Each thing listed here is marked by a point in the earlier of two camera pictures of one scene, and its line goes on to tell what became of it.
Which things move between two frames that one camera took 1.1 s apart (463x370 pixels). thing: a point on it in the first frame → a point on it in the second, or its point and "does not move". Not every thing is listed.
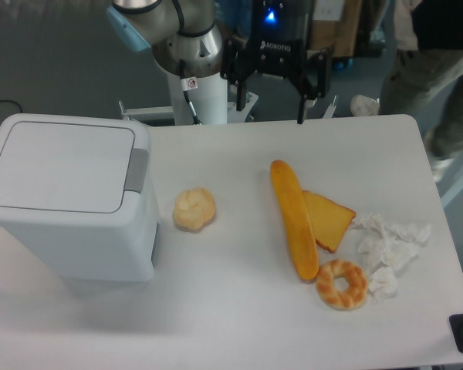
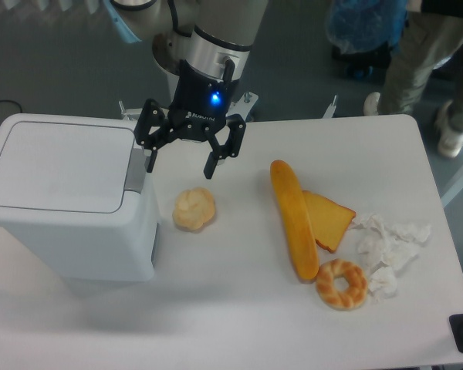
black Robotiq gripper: x=278 y=47 → x=201 y=102
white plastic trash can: x=79 y=190 does not move
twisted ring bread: x=349 y=298 does not move
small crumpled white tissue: x=383 y=283 does not move
